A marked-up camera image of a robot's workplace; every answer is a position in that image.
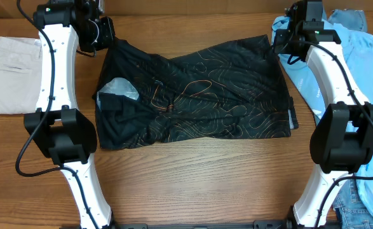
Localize light blue t-shirt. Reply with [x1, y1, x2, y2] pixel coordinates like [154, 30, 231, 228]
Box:
[272, 8, 373, 228]

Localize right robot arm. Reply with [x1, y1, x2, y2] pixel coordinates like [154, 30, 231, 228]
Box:
[254, 1, 373, 228]

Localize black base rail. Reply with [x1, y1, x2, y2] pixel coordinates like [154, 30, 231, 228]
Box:
[104, 219, 297, 229]

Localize blue denim jeans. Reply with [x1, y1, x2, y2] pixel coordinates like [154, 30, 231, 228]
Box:
[328, 10, 373, 229]

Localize folded beige trousers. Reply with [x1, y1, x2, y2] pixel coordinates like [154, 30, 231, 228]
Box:
[0, 36, 42, 115]

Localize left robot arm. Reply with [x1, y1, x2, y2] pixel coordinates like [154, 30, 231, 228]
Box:
[15, 0, 116, 228]

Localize black patterned cycling jersey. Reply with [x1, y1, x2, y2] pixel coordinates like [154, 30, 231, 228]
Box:
[93, 35, 299, 150]

